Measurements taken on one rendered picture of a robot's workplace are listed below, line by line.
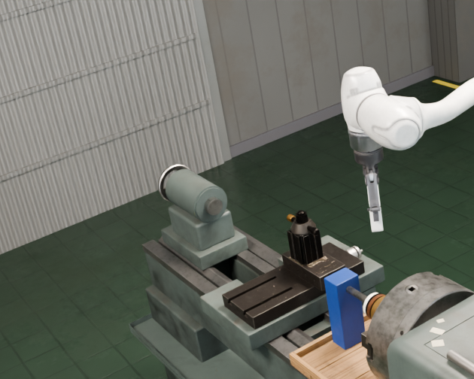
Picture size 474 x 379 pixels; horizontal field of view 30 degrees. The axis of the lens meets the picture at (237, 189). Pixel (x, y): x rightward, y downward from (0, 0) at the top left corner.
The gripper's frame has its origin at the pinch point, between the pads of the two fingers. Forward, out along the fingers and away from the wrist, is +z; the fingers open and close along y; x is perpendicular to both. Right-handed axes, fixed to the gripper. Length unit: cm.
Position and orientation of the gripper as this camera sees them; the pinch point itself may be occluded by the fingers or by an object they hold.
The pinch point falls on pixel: (375, 214)
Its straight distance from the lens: 243.1
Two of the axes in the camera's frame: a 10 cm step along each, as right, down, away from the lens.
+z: 1.7, 8.8, 4.4
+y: 0.9, -4.6, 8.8
